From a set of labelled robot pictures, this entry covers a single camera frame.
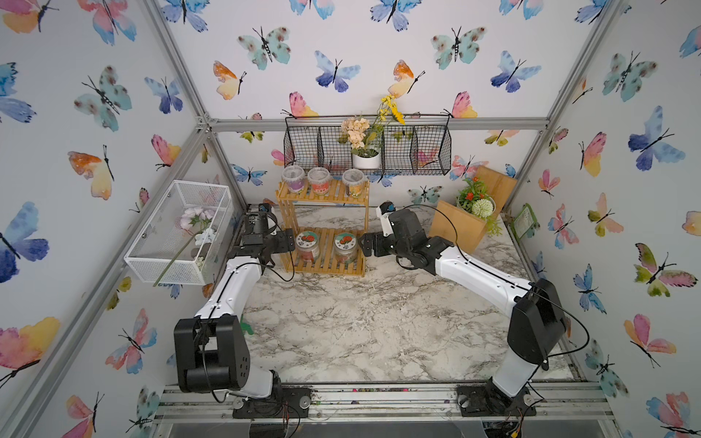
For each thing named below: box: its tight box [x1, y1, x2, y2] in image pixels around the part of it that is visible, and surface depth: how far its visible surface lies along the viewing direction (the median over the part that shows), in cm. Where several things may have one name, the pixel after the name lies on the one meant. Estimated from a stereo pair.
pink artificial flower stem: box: [152, 206, 216, 288], surface depth 75 cm
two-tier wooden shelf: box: [275, 179, 371, 278], surface depth 100 cm
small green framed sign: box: [511, 202, 538, 240], surface depth 113 cm
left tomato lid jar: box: [295, 230, 320, 262], surface depth 98 cm
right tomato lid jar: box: [334, 231, 357, 264], surface depth 98 cm
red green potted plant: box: [456, 177, 503, 237], surface depth 95 cm
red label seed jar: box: [306, 166, 332, 196], surface depth 85 cm
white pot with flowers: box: [337, 94, 406, 170], surface depth 86 cm
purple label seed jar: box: [281, 165, 305, 193], surface depth 86 cm
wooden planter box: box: [428, 166, 518, 253], surface depth 93 cm
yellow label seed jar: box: [342, 167, 367, 199], surface depth 84 cm
